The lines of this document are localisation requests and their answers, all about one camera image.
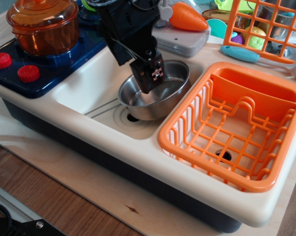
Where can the grey toy faucet base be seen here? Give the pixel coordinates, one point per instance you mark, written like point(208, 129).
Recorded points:
point(182, 42)

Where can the black bracket with screw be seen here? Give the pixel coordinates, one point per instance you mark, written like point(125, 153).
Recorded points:
point(34, 228)

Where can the teal handled slotted spoon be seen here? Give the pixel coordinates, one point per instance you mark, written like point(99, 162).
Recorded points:
point(250, 56)

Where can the orange transparent pot with lid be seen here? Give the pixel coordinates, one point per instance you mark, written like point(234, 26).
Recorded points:
point(44, 27)

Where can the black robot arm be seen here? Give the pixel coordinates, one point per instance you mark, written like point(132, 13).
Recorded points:
point(126, 27)

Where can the teal plastic plate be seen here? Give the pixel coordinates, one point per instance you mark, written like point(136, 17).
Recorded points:
point(218, 28)

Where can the orange plastic drying rack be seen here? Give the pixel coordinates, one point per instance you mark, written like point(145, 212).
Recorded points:
point(235, 125)

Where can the orange toy carrot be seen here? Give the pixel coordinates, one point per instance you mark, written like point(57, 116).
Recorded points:
point(185, 17)

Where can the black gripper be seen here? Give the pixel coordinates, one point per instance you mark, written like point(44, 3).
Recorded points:
point(126, 26)

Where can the green toy pear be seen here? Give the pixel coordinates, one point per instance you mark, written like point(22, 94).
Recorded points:
point(86, 6)

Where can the yellow green toy vegetable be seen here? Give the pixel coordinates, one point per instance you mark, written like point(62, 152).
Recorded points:
point(255, 41)

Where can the orange plastic grid basket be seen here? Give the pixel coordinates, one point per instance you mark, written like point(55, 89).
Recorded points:
point(239, 21)

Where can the red stove knob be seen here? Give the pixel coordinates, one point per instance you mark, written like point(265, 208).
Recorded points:
point(28, 73)
point(5, 60)

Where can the red stove knob left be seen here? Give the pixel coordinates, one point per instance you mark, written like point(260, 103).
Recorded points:
point(5, 60)

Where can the steel pot in basket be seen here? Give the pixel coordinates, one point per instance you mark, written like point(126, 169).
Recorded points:
point(277, 18)

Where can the stainless steel pan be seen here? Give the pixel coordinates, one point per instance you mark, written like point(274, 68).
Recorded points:
point(161, 100)

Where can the purple toy item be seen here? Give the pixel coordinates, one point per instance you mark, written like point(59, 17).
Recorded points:
point(237, 38)

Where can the red stove knob right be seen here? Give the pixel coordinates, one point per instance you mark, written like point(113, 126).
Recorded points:
point(28, 73)

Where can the blue toy stove top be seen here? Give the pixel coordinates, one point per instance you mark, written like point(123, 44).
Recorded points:
point(53, 68)

